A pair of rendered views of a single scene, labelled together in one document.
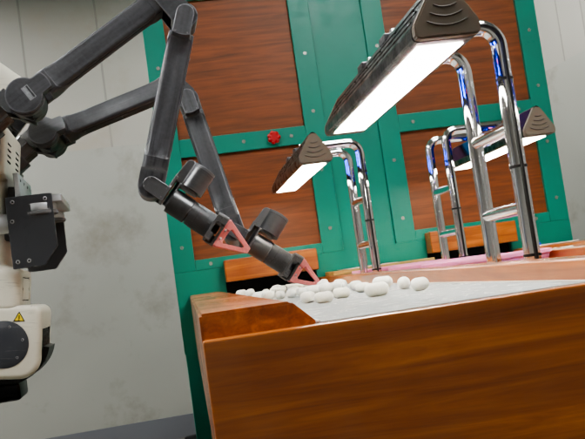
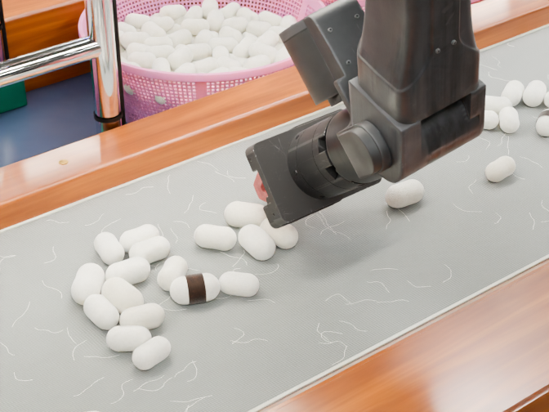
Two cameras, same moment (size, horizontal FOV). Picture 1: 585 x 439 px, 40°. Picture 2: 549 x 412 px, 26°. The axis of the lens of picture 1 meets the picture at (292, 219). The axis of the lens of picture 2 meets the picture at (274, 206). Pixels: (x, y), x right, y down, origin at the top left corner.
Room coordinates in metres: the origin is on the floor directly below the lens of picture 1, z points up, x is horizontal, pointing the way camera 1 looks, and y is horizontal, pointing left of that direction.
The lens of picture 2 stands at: (2.48, 0.70, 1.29)
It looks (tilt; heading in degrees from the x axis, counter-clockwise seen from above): 33 degrees down; 241
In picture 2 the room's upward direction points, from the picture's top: straight up
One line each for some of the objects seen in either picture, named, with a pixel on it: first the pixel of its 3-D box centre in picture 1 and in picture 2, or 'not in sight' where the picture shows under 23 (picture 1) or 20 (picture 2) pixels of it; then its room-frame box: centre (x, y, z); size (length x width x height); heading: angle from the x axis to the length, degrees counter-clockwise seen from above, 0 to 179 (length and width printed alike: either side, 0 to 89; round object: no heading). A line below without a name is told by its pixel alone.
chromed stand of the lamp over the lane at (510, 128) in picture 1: (449, 180); not in sight; (1.24, -0.25, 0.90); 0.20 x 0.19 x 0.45; 8
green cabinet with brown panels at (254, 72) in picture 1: (342, 122); not in sight; (2.98, -0.23, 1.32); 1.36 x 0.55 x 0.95; 98
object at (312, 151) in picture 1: (296, 165); not in sight; (2.20, -0.03, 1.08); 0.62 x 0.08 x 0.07; 8
